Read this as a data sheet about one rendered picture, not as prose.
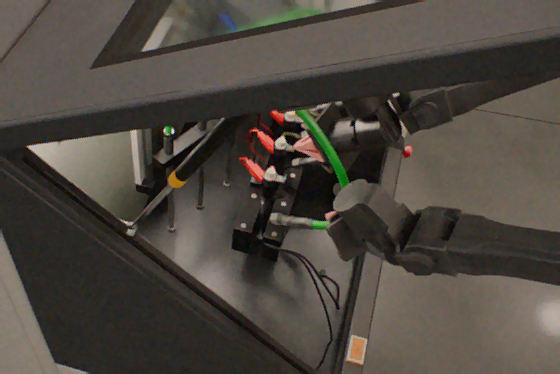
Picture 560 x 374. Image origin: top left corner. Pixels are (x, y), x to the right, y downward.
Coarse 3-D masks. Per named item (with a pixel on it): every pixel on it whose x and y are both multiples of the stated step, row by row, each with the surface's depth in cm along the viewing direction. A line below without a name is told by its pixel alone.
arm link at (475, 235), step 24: (432, 216) 83; (456, 216) 81; (480, 216) 80; (408, 240) 83; (432, 240) 80; (456, 240) 79; (480, 240) 77; (504, 240) 76; (528, 240) 74; (552, 240) 73; (456, 264) 80; (480, 264) 78; (504, 264) 76; (528, 264) 74; (552, 264) 72
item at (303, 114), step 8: (296, 112) 94; (304, 112) 94; (304, 120) 94; (312, 120) 94; (168, 128) 119; (312, 128) 94; (320, 128) 95; (168, 136) 120; (320, 136) 94; (320, 144) 95; (328, 144) 95; (328, 152) 95; (336, 160) 96; (336, 168) 96; (344, 176) 97; (344, 184) 97; (312, 224) 109; (320, 224) 108; (328, 224) 107
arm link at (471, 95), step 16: (496, 80) 97; (512, 80) 97; (528, 80) 97; (544, 80) 98; (400, 96) 102; (416, 96) 97; (432, 96) 97; (448, 96) 97; (464, 96) 97; (480, 96) 98; (496, 96) 98; (448, 112) 98; (464, 112) 98
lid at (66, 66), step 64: (64, 0) 86; (128, 0) 77; (192, 0) 74; (256, 0) 68; (320, 0) 63; (384, 0) 58; (448, 0) 52; (512, 0) 48; (0, 64) 80; (64, 64) 72; (128, 64) 66; (192, 64) 61; (256, 64) 56; (320, 64) 52; (384, 64) 50; (448, 64) 48; (512, 64) 47; (0, 128) 69; (64, 128) 66; (128, 128) 64
